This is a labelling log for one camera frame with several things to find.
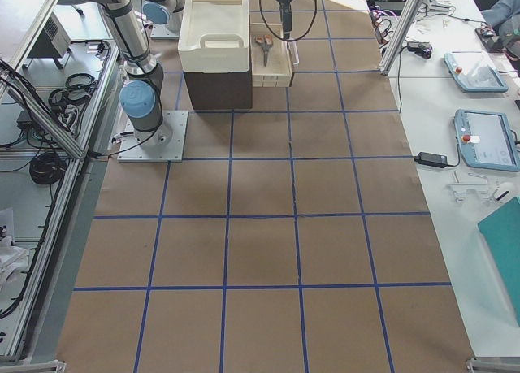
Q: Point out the grey electronics box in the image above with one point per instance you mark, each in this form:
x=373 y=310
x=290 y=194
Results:
x=53 y=42

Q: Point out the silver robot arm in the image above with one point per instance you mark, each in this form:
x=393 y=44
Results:
x=141 y=98
x=164 y=12

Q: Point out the aluminium frame post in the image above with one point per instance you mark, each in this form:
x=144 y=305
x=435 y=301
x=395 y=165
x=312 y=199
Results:
x=403 y=25

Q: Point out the blue teach pendant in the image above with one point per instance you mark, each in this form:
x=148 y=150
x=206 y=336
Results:
x=474 y=72
x=485 y=140

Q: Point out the white plastic tray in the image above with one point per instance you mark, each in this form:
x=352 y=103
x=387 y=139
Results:
x=214 y=36

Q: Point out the blue teach pendant far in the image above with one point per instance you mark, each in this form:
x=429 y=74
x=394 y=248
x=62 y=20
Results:
x=474 y=72

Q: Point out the blue teach pendant near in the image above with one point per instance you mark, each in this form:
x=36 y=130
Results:
x=485 y=140

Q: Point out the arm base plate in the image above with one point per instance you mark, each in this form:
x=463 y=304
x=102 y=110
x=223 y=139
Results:
x=167 y=144
x=162 y=32

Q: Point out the white drawer handle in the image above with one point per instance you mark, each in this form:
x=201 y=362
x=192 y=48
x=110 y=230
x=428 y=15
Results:
x=292 y=48

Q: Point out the black power adapter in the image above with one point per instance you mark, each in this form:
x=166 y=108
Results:
x=431 y=160

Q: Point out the black orange scissors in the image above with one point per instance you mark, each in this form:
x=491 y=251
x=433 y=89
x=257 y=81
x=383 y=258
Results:
x=265 y=42

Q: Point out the brown wooden drawer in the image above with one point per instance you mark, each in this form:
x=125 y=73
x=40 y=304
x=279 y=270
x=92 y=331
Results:
x=279 y=71

